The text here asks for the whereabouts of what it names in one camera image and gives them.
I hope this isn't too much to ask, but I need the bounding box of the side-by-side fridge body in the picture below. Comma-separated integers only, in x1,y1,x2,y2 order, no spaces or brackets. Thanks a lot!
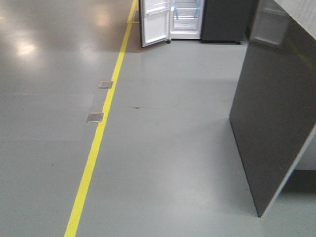
170,0,254,44

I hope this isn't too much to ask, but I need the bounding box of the silver floor socket plate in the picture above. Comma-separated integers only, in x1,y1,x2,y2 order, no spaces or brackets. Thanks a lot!
98,80,114,89
86,112,104,123

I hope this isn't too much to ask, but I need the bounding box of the dark grey cabinet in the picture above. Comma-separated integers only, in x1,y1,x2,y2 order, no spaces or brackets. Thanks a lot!
230,0,316,217

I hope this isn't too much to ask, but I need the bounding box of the silver floor socket plate near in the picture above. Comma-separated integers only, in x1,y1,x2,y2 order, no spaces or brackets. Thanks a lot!
86,112,104,123

